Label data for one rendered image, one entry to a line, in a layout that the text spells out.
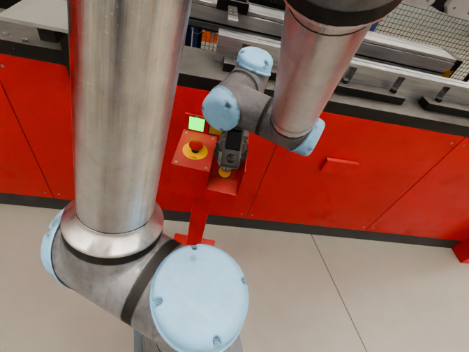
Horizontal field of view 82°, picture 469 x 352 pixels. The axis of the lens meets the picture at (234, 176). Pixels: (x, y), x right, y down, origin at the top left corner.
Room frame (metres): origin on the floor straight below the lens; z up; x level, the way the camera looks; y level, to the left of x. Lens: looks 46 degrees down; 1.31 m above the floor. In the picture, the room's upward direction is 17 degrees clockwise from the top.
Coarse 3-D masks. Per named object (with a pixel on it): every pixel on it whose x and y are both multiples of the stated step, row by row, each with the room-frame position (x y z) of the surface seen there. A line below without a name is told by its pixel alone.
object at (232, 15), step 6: (222, 0) 1.13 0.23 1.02; (228, 0) 1.13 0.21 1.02; (234, 0) 1.14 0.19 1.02; (240, 0) 1.15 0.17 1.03; (246, 0) 1.16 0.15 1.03; (216, 6) 1.12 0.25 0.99; (222, 6) 1.13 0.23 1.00; (228, 6) 1.11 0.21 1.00; (234, 6) 1.14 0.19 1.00; (240, 6) 1.14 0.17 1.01; (246, 6) 1.15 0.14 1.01; (228, 12) 1.05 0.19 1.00; (234, 12) 1.07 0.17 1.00; (240, 12) 1.14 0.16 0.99; (246, 12) 1.15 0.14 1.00; (228, 18) 0.99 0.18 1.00; (234, 18) 1.01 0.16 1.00
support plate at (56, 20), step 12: (24, 0) 0.68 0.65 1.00; (36, 0) 0.70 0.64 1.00; (48, 0) 0.72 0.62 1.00; (60, 0) 0.74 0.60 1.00; (12, 12) 0.60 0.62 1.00; (24, 12) 0.62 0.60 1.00; (36, 12) 0.64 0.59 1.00; (48, 12) 0.66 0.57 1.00; (60, 12) 0.68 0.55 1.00; (24, 24) 0.58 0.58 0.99; (36, 24) 0.58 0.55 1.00; (48, 24) 0.59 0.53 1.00; (60, 24) 0.61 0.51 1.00
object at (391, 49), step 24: (216, 0) 1.22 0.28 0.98; (192, 24) 1.15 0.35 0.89; (216, 24) 1.18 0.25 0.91; (240, 24) 1.19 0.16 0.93; (264, 24) 1.22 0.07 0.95; (360, 48) 1.32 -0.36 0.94; (384, 48) 1.34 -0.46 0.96; (408, 48) 1.37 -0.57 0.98; (432, 48) 1.49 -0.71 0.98; (432, 72) 1.42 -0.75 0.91
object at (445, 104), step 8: (424, 96) 1.12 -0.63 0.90; (424, 104) 1.08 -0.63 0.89; (432, 104) 1.07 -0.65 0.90; (440, 104) 1.09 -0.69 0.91; (448, 104) 1.11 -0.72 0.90; (456, 104) 1.14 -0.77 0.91; (440, 112) 1.08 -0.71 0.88; (448, 112) 1.09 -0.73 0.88; (456, 112) 1.10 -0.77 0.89; (464, 112) 1.11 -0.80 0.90
